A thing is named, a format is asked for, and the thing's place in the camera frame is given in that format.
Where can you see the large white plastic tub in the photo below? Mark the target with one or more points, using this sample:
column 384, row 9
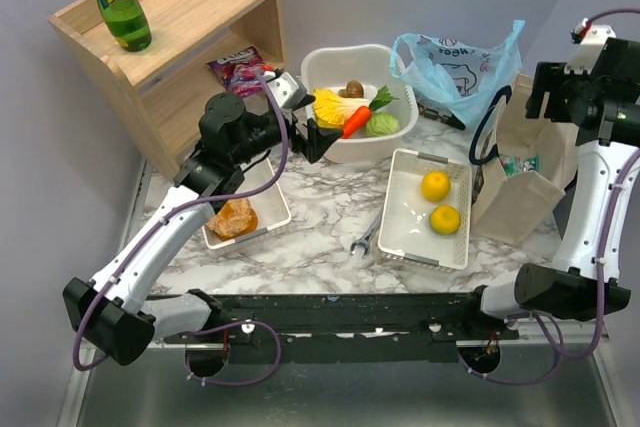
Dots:
column 368, row 64

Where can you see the green lettuce toy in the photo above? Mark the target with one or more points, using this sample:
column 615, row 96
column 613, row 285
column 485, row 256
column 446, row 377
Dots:
column 382, row 124

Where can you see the pink candy bag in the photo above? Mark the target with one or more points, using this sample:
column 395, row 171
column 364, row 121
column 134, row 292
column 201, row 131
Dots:
column 238, row 72

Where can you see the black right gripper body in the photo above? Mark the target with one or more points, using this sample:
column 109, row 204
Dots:
column 538, row 92

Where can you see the silver combination wrench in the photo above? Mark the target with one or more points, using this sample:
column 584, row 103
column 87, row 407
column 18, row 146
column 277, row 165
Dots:
column 362, row 244

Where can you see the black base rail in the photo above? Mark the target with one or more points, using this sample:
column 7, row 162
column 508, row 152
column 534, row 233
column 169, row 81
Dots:
column 347, row 328

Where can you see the floral canvas tote bag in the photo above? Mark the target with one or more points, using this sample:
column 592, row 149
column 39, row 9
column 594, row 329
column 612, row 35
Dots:
column 508, row 209

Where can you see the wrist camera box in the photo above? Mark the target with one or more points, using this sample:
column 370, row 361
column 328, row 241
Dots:
column 282, row 89
column 590, row 40

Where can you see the yellow cabbage toy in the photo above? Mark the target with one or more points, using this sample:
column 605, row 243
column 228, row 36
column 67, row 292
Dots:
column 333, row 111

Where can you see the small black tool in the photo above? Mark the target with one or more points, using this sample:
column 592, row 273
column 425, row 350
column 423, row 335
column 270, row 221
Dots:
column 435, row 115

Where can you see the white perforated plastic basket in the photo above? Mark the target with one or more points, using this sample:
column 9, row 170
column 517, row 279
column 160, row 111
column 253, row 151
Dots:
column 405, row 234

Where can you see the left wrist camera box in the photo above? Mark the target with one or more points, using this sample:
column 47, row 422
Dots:
column 282, row 89

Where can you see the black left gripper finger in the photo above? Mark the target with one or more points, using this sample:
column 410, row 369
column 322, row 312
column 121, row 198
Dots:
column 305, row 101
column 319, row 140

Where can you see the wooden shelf unit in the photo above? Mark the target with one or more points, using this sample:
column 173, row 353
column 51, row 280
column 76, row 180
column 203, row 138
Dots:
column 159, row 93

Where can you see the green lime toy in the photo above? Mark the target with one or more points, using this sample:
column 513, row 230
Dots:
column 445, row 220

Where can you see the green glass bottle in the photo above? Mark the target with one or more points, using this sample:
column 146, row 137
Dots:
column 127, row 23

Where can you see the yellow lemon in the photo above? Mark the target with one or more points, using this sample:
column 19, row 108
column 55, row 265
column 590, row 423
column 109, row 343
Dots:
column 435, row 186

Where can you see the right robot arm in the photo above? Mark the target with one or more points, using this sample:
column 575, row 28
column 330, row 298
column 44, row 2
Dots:
column 601, row 98

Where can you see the red chili pepper toy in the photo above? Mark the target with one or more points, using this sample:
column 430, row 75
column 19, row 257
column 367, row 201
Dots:
column 359, row 119

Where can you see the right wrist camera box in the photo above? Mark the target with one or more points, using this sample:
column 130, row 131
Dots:
column 590, row 40

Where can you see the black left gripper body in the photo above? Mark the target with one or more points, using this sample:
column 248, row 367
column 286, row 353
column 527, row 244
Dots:
column 304, row 134

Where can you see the orange bread slice toy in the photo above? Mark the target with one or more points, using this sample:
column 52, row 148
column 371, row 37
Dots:
column 236, row 218

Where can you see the light blue plastic grocery bag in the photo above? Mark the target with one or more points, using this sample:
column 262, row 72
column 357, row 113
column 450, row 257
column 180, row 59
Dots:
column 451, row 75

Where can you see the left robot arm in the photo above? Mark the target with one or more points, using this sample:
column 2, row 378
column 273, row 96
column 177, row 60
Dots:
column 112, row 309

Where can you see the green snack packet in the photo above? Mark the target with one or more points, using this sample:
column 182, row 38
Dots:
column 514, row 165

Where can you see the brown mushroom toy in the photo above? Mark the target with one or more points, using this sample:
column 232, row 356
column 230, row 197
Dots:
column 353, row 89

